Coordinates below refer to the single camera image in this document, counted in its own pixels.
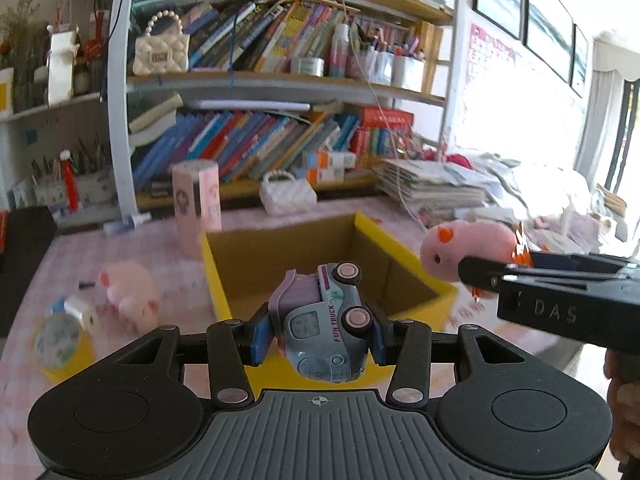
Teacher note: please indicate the person's right hand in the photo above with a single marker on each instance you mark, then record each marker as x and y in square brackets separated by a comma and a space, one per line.
[627, 400]

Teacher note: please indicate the white flat laptop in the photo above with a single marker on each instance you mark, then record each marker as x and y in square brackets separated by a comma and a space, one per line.
[250, 105]

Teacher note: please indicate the white frame wooden bookshelf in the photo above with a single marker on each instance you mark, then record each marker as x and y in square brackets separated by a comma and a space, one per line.
[120, 110]

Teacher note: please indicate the small white red box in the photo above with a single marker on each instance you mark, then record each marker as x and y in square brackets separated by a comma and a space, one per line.
[84, 312]

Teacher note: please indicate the light blue toy truck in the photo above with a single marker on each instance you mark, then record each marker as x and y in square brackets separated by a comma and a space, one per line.
[320, 325]

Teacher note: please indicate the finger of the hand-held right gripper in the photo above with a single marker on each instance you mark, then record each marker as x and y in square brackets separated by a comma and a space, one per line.
[482, 270]
[575, 262]

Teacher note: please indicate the small black item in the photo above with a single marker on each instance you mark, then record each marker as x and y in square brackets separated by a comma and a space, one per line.
[87, 285]

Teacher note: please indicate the pink pig toy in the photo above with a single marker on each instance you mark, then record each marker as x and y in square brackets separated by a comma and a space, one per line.
[132, 292]

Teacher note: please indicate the row of leaning books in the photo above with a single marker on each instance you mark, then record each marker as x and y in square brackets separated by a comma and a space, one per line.
[260, 35]

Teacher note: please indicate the pile of papers and cloths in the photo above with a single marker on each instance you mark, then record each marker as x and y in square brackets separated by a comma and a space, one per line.
[540, 195]

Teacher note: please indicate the red boxed book set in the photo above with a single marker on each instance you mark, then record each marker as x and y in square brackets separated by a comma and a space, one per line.
[387, 130]

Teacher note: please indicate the white curtain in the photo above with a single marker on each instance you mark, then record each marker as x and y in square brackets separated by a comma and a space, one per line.
[605, 110]

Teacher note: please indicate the pink white spray bottle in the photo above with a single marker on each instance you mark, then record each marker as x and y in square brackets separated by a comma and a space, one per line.
[338, 50]

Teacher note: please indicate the yellow patterned tape roll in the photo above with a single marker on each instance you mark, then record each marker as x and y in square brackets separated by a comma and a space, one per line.
[57, 347]

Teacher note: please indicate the red white bottle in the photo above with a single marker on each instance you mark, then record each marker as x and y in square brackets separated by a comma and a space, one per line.
[71, 185]

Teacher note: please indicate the white pen box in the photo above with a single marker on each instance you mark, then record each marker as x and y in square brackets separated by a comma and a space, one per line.
[92, 187]

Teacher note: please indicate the pink checkered tablecloth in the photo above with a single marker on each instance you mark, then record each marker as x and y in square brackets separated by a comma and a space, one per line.
[150, 250]

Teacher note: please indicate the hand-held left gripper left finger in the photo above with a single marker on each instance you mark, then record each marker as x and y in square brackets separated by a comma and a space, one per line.
[257, 340]

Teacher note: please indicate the yellow cardboard box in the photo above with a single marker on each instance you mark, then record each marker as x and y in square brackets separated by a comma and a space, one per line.
[217, 285]

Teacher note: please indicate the white paper bag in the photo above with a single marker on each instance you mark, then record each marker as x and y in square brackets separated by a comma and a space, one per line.
[62, 70]

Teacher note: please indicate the pink cylindrical canister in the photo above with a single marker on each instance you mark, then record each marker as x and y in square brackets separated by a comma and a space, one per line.
[197, 210]

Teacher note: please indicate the small white quilted handbag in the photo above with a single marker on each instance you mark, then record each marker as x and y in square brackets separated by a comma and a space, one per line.
[289, 195]

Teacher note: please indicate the pink wall calendar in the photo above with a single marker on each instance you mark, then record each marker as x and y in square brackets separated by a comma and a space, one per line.
[490, 57]

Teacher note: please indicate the row of blue books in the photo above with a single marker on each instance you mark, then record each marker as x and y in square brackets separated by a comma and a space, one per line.
[240, 145]

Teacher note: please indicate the silver pen holder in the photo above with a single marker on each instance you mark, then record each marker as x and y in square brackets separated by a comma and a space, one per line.
[379, 67]

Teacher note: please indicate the stack of newspapers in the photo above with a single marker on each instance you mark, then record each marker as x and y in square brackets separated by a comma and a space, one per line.
[430, 185]

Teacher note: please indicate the white orange carton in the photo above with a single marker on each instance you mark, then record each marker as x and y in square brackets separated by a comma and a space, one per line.
[332, 159]
[325, 175]

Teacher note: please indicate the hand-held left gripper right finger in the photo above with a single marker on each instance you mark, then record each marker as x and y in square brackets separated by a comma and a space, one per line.
[380, 342]

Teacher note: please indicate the white side shelf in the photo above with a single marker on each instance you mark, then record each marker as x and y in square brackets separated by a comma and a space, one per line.
[55, 110]

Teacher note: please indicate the pink plush pig orange feet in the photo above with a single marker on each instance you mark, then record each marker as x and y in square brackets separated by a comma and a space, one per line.
[475, 240]

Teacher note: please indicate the white pen holder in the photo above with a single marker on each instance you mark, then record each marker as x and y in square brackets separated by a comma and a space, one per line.
[409, 74]

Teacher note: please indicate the white blue tube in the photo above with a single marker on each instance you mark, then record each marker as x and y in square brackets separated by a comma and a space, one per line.
[125, 223]

